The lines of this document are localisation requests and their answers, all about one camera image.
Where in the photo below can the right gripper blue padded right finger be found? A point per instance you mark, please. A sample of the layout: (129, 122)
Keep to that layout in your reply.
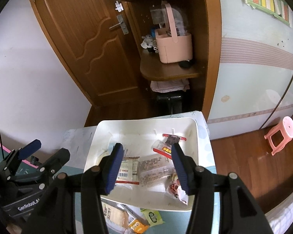
(185, 169)

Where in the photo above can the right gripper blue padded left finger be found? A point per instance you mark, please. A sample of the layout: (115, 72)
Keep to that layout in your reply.
(109, 168)

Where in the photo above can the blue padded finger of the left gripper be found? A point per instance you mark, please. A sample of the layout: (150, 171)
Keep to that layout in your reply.
(54, 163)
(29, 149)

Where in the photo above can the red white striped packet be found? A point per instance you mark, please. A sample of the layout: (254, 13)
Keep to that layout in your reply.
(128, 172)

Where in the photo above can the red apple chips bag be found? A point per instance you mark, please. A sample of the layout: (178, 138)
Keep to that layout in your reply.
(175, 191)

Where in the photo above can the beige kraft snack packet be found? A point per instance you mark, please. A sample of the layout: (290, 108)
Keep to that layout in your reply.
(116, 219)

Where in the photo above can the lime green snack packet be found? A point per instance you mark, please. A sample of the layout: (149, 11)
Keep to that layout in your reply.
(153, 217)

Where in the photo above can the orange oat snack packet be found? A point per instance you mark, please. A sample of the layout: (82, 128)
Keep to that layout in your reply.
(136, 226)

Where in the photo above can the dark dried fruit packet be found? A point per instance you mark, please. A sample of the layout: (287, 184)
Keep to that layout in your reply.
(171, 143)

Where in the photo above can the white plastic storage bin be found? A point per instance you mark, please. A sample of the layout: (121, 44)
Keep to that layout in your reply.
(138, 138)

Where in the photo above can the folded pink cloth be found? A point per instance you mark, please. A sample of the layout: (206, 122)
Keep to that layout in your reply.
(170, 86)

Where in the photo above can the brown wooden door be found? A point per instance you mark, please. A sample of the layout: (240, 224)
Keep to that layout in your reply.
(86, 37)

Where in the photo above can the wooden corner shelf unit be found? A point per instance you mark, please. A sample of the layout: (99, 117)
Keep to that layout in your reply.
(183, 66)

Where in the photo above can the pink basket with handle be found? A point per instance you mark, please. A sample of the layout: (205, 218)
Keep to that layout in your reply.
(172, 47)

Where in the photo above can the colourful wall poster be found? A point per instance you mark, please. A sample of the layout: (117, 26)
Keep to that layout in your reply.
(277, 8)

